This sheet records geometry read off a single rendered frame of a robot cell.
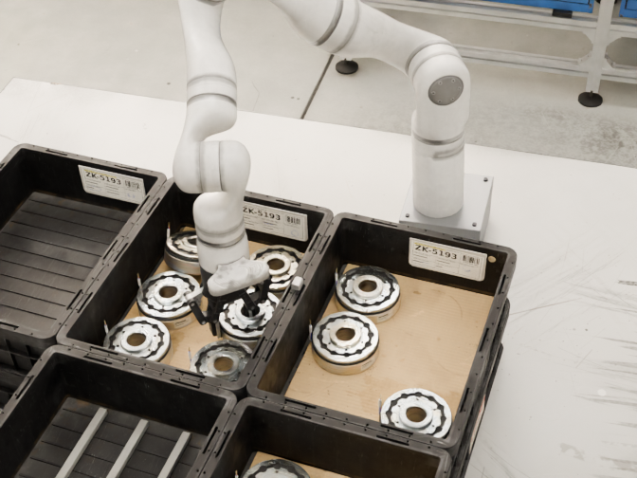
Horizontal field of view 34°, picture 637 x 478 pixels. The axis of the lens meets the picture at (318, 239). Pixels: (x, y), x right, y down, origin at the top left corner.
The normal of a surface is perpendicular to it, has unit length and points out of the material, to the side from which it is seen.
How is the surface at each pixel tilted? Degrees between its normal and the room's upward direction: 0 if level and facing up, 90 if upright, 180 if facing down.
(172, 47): 0
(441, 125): 92
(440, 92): 93
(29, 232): 0
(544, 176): 0
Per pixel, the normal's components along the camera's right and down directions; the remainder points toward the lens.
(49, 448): -0.03, -0.73
